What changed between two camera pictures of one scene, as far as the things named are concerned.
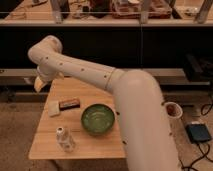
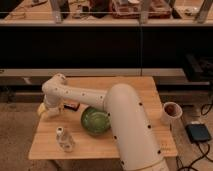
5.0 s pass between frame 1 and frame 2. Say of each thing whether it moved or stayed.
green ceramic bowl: stayed
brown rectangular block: stayed
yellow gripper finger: moved
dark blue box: stayed
